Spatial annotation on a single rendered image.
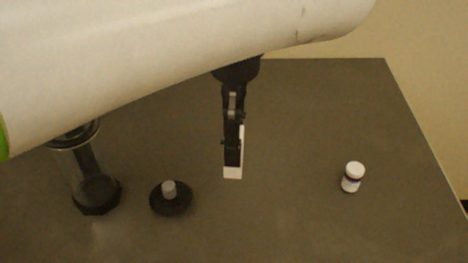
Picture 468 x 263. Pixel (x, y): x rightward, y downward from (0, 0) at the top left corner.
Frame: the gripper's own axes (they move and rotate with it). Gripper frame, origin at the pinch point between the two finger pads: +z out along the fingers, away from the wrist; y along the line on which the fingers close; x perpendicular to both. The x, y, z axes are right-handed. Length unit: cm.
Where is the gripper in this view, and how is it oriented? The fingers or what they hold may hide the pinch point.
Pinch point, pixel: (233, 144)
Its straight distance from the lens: 69.7
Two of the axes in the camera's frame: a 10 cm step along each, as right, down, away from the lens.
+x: 10.0, 0.6, -0.4
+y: -0.7, 7.2, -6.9
